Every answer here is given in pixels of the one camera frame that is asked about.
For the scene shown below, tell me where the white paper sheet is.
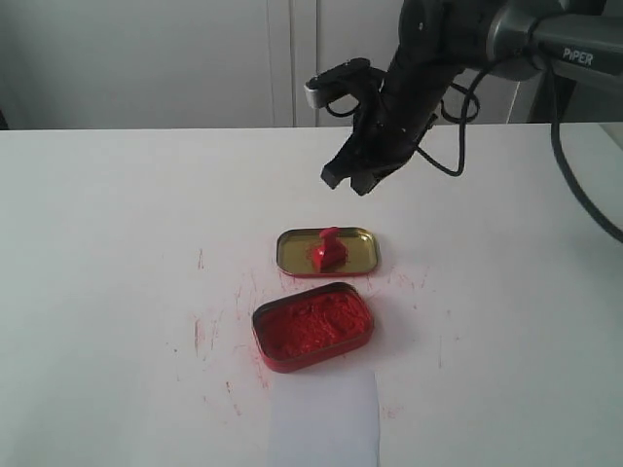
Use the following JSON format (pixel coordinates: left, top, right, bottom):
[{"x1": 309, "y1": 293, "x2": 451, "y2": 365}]
[{"x1": 267, "y1": 370, "x2": 380, "y2": 466}]

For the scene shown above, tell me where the gold tin lid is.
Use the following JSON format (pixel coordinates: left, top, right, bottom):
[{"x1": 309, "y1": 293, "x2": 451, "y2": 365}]
[{"x1": 275, "y1": 227, "x2": 380, "y2": 278}]

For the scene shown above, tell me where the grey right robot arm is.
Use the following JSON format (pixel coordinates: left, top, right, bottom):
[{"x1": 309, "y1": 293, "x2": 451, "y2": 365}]
[{"x1": 305, "y1": 1, "x2": 622, "y2": 196}]

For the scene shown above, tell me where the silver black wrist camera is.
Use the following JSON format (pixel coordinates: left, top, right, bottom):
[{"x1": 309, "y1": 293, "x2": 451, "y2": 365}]
[{"x1": 304, "y1": 57, "x2": 385, "y2": 109}]

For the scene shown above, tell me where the red plastic stamp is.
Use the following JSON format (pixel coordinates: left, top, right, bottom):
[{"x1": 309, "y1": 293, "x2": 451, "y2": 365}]
[{"x1": 311, "y1": 227, "x2": 348, "y2": 272}]

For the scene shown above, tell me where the red ink paste tin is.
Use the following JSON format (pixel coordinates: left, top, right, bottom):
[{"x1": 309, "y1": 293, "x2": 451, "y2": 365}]
[{"x1": 251, "y1": 282, "x2": 375, "y2": 374}]

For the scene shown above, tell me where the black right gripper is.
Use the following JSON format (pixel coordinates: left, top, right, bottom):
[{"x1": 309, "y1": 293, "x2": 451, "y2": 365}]
[{"x1": 321, "y1": 46, "x2": 463, "y2": 196}]

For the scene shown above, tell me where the white cabinet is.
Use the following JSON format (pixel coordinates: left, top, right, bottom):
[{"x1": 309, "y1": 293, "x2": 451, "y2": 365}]
[{"x1": 0, "y1": 0, "x2": 570, "y2": 130}]

